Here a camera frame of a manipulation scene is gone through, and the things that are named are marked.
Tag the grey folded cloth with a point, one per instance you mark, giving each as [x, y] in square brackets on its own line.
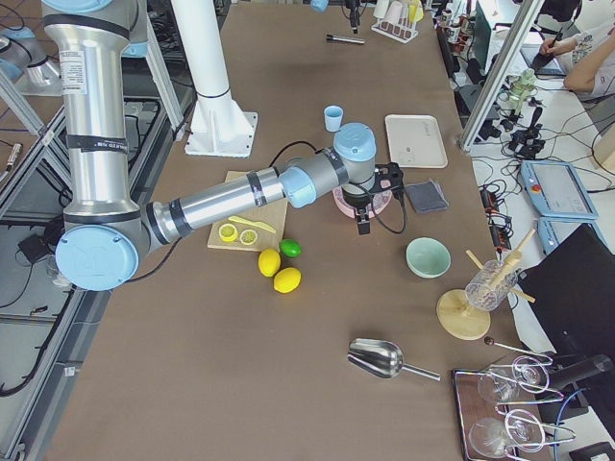
[426, 196]

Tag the white cup rack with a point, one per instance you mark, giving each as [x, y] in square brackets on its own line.
[398, 19]

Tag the steel ice scoop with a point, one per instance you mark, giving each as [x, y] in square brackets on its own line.
[383, 359]

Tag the wine glass holder tray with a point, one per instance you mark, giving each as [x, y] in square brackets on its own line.
[471, 407]

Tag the lower wine glass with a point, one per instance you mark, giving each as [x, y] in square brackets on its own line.
[517, 433]

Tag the black monitor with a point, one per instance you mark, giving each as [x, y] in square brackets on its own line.
[573, 288]

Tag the upper wine glass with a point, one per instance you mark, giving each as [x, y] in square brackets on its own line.
[505, 382]

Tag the lemon slice at board edge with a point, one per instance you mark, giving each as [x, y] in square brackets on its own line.
[248, 237]

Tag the clear ice cube pile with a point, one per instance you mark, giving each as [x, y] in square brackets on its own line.
[381, 200]

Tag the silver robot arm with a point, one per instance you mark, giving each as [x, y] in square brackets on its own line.
[106, 234]
[321, 6]

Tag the long bar spoon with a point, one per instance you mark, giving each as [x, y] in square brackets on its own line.
[490, 341]

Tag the lower whole yellow lemon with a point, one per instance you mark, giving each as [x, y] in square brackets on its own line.
[287, 280]

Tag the aluminium frame post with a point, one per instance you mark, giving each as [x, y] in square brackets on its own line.
[514, 39]

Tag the clear textured glass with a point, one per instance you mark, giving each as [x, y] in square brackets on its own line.
[489, 287]

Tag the lower teach pendant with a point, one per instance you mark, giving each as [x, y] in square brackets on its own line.
[554, 230]

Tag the cream rabbit tray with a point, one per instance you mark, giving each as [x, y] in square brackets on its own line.
[415, 141]

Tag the pink bowl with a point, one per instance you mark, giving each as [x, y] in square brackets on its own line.
[371, 212]

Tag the green bowl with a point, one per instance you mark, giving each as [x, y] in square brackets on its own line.
[427, 258]

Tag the person in white shirt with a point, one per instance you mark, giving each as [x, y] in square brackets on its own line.
[588, 58]

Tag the lemon slice near knife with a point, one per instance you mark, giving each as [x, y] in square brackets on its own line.
[228, 233]

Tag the whole yellow lemon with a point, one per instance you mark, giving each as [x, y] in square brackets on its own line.
[269, 262]
[287, 280]

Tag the upper whole yellow lemon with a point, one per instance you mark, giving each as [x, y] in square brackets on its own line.
[269, 262]

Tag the light blue plastic cup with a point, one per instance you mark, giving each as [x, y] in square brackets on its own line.
[333, 116]

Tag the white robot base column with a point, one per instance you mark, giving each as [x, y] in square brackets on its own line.
[219, 127]

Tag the upper teach pendant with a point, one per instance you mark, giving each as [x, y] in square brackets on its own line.
[555, 190]

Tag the teach pendant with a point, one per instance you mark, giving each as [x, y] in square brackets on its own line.
[554, 230]
[555, 190]

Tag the green lime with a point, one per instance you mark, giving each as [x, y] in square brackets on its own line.
[290, 247]

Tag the wooden cutting board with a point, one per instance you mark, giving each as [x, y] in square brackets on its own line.
[273, 214]

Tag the wooden cup stand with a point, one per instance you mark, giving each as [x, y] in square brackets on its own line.
[454, 311]

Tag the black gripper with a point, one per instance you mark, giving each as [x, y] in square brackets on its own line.
[353, 16]
[356, 201]

